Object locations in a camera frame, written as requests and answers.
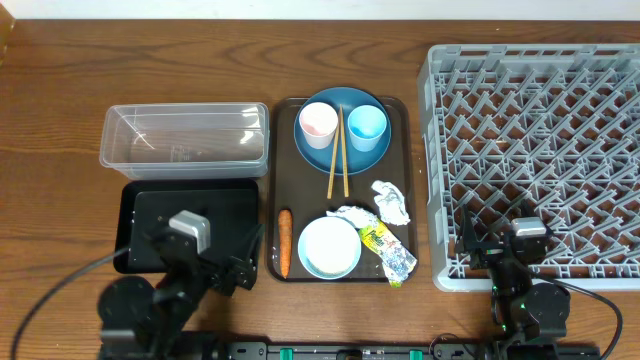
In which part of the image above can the black tray bin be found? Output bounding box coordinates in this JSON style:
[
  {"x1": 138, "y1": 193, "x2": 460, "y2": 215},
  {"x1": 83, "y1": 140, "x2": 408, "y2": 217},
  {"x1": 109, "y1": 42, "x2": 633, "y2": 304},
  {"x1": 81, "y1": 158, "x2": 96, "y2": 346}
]
[{"x1": 113, "y1": 179, "x2": 258, "y2": 274}]

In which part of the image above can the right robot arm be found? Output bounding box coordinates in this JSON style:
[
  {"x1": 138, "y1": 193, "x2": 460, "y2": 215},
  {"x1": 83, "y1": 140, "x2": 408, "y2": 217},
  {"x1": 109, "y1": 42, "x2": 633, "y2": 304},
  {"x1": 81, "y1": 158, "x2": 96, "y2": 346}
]
[{"x1": 455, "y1": 204, "x2": 570, "y2": 359}]

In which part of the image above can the light blue bowl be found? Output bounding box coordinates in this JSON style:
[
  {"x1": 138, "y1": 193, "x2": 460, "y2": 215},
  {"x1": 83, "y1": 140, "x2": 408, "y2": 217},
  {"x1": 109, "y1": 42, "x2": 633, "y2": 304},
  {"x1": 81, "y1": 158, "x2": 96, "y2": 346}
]
[{"x1": 297, "y1": 215, "x2": 363, "y2": 281}]

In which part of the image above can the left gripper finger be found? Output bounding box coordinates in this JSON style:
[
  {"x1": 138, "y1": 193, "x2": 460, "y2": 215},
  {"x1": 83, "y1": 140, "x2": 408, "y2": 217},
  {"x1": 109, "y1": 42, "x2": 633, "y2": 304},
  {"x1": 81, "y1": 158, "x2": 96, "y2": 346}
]
[
  {"x1": 234, "y1": 230, "x2": 255, "y2": 270},
  {"x1": 248, "y1": 224, "x2": 265, "y2": 272}
]

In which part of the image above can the grey dishwasher rack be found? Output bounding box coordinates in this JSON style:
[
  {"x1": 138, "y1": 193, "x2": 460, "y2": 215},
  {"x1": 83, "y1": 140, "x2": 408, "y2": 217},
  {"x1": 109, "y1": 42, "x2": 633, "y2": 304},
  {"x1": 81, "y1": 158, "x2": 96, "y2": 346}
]
[{"x1": 418, "y1": 44, "x2": 639, "y2": 292}]

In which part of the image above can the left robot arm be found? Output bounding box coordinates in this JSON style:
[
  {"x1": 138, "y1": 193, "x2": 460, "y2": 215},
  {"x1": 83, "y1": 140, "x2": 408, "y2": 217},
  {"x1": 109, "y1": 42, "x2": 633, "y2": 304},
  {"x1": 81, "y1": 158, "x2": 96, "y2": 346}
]
[{"x1": 97, "y1": 224, "x2": 264, "y2": 360}]

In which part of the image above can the dark blue plate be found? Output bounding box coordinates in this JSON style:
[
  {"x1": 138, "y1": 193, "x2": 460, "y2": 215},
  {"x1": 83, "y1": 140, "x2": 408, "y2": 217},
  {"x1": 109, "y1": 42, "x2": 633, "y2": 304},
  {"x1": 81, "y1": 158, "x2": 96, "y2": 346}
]
[{"x1": 293, "y1": 86, "x2": 393, "y2": 177}]

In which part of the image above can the wooden chopstick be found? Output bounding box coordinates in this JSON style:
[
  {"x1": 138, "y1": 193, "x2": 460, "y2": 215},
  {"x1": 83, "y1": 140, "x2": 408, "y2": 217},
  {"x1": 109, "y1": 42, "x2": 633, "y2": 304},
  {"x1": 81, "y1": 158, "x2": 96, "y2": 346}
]
[
  {"x1": 327, "y1": 121, "x2": 340, "y2": 200},
  {"x1": 339, "y1": 105, "x2": 350, "y2": 198}
]

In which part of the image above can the orange carrot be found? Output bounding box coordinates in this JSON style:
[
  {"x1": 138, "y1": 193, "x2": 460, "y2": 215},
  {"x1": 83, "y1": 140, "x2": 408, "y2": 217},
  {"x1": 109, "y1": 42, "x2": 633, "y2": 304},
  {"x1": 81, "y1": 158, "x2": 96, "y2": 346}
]
[{"x1": 278, "y1": 209, "x2": 293, "y2": 278}]

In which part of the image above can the pink cup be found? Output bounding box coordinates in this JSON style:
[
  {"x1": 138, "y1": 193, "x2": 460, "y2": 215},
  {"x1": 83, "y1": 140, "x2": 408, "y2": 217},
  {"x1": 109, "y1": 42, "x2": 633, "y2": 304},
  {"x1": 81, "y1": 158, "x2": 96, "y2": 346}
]
[{"x1": 299, "y1": 102, "x2": 338, "y2": 149}]

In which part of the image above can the light blue cup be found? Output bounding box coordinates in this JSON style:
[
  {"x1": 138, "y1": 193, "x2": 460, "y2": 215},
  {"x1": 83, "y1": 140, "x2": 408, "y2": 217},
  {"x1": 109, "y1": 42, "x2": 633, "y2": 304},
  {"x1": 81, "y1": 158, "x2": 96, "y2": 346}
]
[{"x1": 347, "y1": 105, "x2": 387, "y2": 152}]

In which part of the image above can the clear plastic bin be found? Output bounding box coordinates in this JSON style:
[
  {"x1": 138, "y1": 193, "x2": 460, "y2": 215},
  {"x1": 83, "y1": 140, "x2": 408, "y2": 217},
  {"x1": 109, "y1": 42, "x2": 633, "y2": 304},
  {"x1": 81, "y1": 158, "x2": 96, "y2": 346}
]
[{"x1": 100, "y1": 102, "x2": 270, "y2": 180}]

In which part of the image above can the white paper ball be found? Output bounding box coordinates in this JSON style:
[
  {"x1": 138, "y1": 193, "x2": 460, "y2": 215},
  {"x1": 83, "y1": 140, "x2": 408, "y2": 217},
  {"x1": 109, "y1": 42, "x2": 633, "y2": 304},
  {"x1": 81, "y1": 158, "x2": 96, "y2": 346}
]
[{"x1": 371, "y1": 180, "x2": 411, "y2": 226}]

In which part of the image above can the white tissue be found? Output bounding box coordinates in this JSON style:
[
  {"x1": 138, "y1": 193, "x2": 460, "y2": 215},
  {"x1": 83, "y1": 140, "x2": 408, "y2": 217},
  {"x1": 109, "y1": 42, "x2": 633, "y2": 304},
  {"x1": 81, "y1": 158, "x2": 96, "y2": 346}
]
[{"x1": 326, "y1": 206, "x2": 379, "y2": 229}]

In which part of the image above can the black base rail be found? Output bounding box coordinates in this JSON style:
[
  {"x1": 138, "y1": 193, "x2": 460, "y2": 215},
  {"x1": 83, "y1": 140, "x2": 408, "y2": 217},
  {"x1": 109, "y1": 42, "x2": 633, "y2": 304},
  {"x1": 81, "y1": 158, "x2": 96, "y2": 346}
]
[{"x1": 99, "y1": 339, "x2": 601, "y2": 360}]

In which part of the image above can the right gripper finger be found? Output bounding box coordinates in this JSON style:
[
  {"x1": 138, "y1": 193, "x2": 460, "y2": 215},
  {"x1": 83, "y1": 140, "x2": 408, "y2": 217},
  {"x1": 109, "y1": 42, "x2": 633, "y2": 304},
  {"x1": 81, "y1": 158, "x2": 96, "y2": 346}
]
[
  {"x1": 487, "y1": 193, "x2": 536, "y2": 234},
  {"x1": 454, "y1": 205, "x2": 478, "y2": 253}
]

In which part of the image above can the yellow green snack wrapper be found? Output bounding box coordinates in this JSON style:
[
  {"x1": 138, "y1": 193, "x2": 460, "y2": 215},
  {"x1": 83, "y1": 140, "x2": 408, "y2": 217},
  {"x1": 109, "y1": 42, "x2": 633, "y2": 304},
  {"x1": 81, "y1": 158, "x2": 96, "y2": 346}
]
[{"x1": 358, "y1": 221, "x2": 418, "y2": 288}]

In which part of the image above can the dark brown serving tray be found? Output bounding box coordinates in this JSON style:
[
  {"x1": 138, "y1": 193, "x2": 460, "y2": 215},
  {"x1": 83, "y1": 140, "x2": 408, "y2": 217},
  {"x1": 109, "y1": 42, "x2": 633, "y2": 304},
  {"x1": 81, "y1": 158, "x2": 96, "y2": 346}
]
[{"x1": 266, "y1": 97, "x2": 418, "y2": 283}]

